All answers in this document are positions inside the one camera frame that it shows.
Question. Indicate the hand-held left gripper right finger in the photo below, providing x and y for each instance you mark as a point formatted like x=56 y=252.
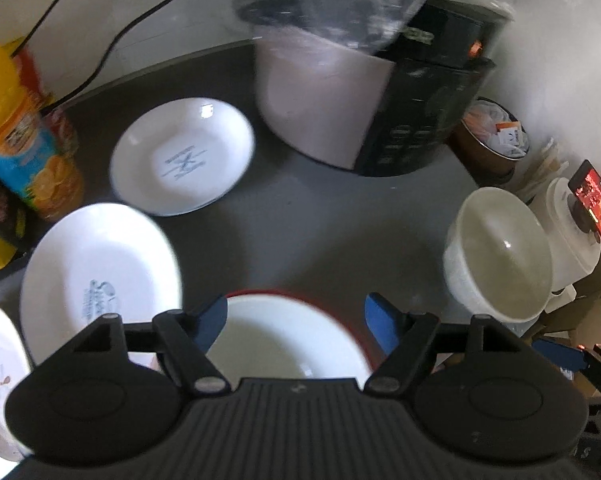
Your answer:
x=380 y=324

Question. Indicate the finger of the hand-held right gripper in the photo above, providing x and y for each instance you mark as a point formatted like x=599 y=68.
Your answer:
x=555 y=352

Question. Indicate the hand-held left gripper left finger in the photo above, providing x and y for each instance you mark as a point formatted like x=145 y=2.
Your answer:
x=214 y=317

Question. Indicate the red-rimmed white bowl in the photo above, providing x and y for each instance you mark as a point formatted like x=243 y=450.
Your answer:
x=280 y=340

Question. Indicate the cardboard box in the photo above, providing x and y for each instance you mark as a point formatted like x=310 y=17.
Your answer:
x=588 y=315

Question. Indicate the white lidded jar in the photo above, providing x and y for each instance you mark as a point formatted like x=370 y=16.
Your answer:
x=560 y=240

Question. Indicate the white speckled bowl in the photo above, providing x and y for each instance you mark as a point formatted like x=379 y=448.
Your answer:
x=495 y=255

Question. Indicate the white plate with script print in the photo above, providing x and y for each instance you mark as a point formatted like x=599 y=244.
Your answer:
x=95 y=270

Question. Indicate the smartphone with lit screen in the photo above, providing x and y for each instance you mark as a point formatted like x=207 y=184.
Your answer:
x=598 y=200

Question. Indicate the bundle of wooden chopsticks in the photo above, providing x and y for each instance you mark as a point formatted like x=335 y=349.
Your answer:
x=543 y=170

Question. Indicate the brown bowl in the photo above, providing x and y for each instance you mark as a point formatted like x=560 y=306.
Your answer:
x=480 y=157

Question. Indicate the black rack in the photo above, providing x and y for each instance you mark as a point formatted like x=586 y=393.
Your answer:
x=5 y=274

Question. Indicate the white orange sachet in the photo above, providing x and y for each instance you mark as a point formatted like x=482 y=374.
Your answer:
x=509 y=135

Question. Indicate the white plate with floral print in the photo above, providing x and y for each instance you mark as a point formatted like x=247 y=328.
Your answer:
x=0 y=385

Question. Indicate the rice cooker with black panel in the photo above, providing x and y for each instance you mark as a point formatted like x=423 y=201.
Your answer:
x=320 y=105

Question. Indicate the orange juice bottle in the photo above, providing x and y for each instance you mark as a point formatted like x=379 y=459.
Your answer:
x=25 y=130

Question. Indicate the clear plastic bag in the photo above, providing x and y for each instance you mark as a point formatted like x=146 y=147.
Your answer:
x=330 y=5

